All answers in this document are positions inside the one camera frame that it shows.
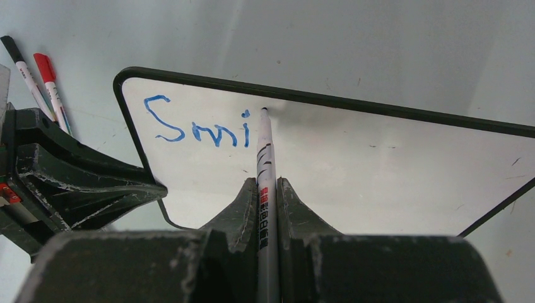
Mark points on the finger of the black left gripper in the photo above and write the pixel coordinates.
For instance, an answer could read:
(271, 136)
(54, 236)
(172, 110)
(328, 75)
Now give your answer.
(75, 142)
(81, 188)

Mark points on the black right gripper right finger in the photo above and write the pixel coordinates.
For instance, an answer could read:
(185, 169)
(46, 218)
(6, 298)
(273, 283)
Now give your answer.
(299, 238)

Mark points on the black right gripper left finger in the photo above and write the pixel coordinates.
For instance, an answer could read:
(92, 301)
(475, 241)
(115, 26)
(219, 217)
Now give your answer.
(229, 260)

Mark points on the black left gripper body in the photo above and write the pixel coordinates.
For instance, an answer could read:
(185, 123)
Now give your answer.
(33, 201)

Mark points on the blue whiteboard marker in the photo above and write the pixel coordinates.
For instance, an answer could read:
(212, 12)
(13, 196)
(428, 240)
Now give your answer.
(267, 234)

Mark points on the small black framed whiteboard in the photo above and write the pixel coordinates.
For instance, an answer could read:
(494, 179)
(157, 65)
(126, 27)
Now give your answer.
(363, 167)

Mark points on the red capped whiteboard marker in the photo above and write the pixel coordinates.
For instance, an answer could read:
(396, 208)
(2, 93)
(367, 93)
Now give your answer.
(48, 75)

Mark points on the black capped whiteboard marker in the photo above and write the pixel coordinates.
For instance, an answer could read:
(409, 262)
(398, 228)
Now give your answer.
(17, 57)

